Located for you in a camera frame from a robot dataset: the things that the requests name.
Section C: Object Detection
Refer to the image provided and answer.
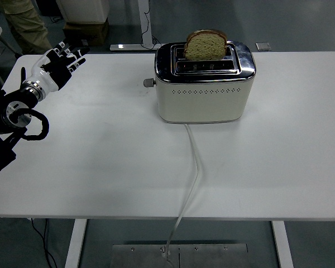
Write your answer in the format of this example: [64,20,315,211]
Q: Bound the white power cord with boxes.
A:
[160,123,203,268]

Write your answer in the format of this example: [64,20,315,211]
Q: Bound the white desk leg with foot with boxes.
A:
[109,0,163,52]

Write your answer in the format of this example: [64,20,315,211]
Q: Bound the person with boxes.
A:
[0,0,54,55]

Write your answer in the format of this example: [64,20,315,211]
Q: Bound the black cable at desk leg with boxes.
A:
[140,0,162,50]

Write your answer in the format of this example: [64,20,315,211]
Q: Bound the cream and chrome toaster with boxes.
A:
[154,41,257,125]

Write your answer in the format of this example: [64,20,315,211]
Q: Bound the black box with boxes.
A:
[35,0,63,17]

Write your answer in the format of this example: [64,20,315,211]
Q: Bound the brown cardboard box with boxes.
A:
[63,18,110,47]

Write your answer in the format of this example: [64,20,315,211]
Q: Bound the white cabinet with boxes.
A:
[55,0,111,24]

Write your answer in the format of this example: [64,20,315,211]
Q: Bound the brown bread slice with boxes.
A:
[183,29,228,61]

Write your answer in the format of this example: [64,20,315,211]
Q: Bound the white table leg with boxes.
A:
[64,219,88,268]
[271,221,295,268]

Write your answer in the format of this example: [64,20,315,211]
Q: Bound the grey metal plate with screws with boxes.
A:
[111,243,249,268]

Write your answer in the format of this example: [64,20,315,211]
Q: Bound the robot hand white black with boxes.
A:
[20,41,90,95]

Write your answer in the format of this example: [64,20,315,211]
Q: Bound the black floor cable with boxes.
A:
[30,218,58,268]

